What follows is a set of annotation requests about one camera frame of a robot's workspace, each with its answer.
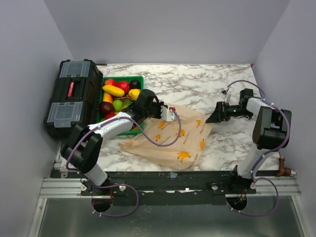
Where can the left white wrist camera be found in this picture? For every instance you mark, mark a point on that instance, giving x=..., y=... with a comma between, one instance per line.
x=167, y=114

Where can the red fake strawberry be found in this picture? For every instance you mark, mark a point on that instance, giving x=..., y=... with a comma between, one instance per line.
x=108, y=116

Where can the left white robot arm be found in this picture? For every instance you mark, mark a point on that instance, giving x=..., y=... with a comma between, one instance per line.
x=84, y=144

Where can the orange plastic bag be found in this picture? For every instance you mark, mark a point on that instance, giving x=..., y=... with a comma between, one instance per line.
x=176, y=149

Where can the dark red fake apple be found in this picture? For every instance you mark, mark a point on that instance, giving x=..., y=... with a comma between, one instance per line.
x=106, y=108

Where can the orange green fake mango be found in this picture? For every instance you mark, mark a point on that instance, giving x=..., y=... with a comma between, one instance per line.
x=107, y=97

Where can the aluminium frame rail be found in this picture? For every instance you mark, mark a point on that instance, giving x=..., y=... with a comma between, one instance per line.
x=73, y=188

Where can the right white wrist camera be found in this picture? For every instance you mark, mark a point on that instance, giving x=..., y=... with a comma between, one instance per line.
x=226, y=95

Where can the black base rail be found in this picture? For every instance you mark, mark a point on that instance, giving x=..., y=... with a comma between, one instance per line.
x=157, y=188

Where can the blue tape piece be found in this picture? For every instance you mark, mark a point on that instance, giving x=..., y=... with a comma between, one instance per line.
x=173, y=175

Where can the light green fake fruit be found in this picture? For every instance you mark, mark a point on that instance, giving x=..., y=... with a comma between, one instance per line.
x=117, y=104

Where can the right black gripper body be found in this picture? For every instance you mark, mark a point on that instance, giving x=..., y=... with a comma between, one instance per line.
x=234, y=110

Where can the yellow fake pear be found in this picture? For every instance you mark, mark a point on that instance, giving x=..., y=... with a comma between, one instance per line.
x=134, y=93

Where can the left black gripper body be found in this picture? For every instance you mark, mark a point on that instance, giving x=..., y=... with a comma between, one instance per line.
x=155, y=111

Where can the red fake pomegranate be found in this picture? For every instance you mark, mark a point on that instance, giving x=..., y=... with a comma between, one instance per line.
x=124, y=85

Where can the brass pipe fitting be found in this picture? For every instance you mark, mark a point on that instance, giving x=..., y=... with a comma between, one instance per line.
x=284, y=171

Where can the green plastic basket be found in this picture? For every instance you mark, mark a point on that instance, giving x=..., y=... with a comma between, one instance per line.
x=126, y=103

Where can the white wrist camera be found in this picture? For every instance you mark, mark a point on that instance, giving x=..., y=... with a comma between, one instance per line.
x=167, y=114
x=226, y=95

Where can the black tool box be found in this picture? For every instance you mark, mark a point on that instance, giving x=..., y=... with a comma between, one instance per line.
x=75, y=98

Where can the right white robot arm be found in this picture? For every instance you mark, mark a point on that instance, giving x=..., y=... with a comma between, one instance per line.
x=271, y=130

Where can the dark purple fake plum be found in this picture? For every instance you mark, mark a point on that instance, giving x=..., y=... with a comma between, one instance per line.
x=134, y=84

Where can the yellow fake banana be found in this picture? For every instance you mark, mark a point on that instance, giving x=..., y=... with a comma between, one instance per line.
x=113, y=90

